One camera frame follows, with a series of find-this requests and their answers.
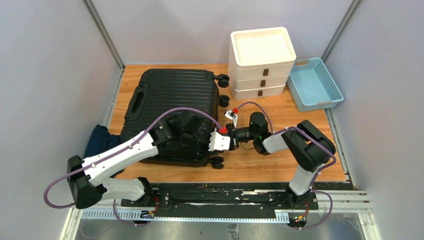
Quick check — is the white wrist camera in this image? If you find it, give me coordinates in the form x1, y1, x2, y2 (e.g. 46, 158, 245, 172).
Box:
208, 129, 231, 152
224, 109, 238, 128

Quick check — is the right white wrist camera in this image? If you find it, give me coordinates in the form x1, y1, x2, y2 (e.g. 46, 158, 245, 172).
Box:
224, 109, 238, 128

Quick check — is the white three-drawer storage unit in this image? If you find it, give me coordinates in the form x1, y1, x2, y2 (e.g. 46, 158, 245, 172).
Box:
228, 26, 297, 100

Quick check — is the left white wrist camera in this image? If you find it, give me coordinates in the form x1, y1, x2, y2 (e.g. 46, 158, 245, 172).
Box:
208, 129, 231, 152

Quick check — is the right aluminium frame post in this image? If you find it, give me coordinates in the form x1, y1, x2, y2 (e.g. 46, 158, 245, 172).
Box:
321, 0, 363, 63

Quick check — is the dark blue cloth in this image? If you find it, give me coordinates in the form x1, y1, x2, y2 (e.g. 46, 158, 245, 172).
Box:
83, 124, 122, 159

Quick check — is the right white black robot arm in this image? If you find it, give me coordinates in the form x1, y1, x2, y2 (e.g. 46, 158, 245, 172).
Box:
225, 112, 336, 209

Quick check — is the light blue plastic basket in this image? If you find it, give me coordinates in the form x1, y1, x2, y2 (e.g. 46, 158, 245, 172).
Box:
287, 57, 344, 112

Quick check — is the left aluminium frame post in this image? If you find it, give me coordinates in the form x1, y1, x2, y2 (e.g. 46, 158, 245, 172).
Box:
82, 0, 125, 72

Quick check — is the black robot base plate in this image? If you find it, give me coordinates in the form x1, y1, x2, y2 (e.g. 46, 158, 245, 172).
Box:
120, 181, 355, 221

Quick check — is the aluminium frame post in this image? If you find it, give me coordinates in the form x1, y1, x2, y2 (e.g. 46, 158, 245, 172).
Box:
82, 0, 125, 72
321, 0, 363, 63

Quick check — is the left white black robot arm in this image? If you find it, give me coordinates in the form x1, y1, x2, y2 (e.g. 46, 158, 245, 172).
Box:
66, 107, 222, 209

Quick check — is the black ribbed hard-shell suitcase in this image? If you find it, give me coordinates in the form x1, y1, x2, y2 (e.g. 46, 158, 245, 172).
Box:
120, 68, 230, 169

